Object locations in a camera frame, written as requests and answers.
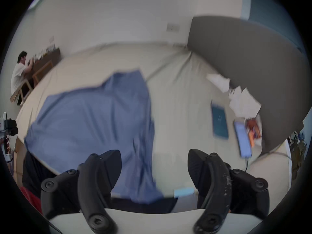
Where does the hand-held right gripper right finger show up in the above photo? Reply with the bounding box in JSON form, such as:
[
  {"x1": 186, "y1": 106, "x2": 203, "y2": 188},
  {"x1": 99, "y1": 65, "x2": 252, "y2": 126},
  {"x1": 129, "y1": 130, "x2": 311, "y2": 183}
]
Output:
[{"x1": 188, "y1": 149, "x2": 270, "y2": 234}]

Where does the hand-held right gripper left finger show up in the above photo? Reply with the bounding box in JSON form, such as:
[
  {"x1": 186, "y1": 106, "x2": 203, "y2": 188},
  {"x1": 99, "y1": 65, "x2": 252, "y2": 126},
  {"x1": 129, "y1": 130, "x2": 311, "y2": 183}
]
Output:
[{"x1": 40, "y1": 150, "x2": 122, "y2": 234}]

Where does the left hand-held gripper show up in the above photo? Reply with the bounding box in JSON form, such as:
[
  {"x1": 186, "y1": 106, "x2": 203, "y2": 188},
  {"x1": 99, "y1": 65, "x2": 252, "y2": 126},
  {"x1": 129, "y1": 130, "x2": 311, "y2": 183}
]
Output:
[{"x1": 0, "y1": 112, "x2": 19, "y2": 164}]

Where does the blue shirt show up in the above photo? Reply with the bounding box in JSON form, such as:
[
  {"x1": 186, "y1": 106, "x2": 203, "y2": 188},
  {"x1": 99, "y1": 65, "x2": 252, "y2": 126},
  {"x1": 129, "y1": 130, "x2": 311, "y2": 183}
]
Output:
[{"x1": 24, "y1": 69, "x2": 164, "y2": 204}]

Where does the light blue card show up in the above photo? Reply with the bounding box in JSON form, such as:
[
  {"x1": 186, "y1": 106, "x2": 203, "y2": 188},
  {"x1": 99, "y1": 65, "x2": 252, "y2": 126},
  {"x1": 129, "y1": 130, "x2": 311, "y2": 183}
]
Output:
[{"x1": 174, "y1": 188, "x2": 195, "y2": 199}]

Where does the wooden chair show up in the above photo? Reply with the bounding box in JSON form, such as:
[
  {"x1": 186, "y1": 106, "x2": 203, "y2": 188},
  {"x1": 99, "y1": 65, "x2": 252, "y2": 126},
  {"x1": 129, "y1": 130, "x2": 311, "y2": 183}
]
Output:
[{"x1": 10, "y1": 79, "x2": 32, "y2": 106}]

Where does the smartphone with lit screen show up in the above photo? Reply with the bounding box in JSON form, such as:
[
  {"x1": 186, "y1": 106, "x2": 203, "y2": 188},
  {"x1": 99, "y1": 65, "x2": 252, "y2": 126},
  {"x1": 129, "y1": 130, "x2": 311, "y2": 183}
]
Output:
[{"x1": 233, "y1": 120, "x2": 253, "y2": 158}]

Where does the teal notebook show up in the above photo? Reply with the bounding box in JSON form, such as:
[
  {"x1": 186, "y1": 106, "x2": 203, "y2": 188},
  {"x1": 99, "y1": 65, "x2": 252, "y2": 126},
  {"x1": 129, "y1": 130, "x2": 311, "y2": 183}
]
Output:
[{"x1": 211, "y1": 101, "x2": 230, "y2": 140}]

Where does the orange snack bag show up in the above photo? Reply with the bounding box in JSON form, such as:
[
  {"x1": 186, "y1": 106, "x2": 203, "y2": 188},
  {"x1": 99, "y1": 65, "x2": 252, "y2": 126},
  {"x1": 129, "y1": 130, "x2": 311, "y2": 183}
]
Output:
[{"x1": 244, "y1": 117, "x2": 263, "y2": 147}]

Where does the dark wooden cabinet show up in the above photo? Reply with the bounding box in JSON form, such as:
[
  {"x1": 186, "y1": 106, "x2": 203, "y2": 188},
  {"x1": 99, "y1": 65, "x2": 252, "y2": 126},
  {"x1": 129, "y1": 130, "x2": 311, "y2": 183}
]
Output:
[{"x1": 31, "y1": 47, "x2": 61, "y2": 81}]

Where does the white paper sheet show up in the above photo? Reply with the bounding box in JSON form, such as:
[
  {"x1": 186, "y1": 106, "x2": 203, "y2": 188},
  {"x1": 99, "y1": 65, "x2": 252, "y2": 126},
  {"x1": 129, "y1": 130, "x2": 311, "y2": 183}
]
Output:
[
  {"x1": 229, "y1": 87, "x2": 263, "y2": 117},
  {"x1": 207, "y1": 73, "x2": 231, "y2": 92}
]

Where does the bed with beige sheet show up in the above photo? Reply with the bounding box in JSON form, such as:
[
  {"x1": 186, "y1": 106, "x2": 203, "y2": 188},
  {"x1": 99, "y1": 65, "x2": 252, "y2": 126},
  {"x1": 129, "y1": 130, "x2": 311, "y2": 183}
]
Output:
[{"x1": 13, "y1": 42, "x2": 293, "y2": 214}]

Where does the grey padded headboard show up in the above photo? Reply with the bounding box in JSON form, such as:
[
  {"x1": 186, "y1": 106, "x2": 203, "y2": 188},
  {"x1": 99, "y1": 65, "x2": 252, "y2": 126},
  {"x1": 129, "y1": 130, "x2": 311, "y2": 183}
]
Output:
[{"x1": 187, "y1": 16, "x2": 308, "y2": 155}]

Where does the thin charging cable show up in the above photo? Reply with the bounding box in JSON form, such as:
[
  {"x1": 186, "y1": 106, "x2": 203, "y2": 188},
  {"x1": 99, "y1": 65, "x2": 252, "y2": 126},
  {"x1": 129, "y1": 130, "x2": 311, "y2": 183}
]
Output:
[{"x1": 244, "y1": 144, "x2": 292, "y2": 173}]

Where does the light wooden frame table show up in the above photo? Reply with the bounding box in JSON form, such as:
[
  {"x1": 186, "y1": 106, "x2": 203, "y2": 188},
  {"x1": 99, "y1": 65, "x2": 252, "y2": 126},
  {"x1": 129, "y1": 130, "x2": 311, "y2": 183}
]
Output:
[{"x1": 32, "y1": 60, "x2": 54, "y2": 87}]

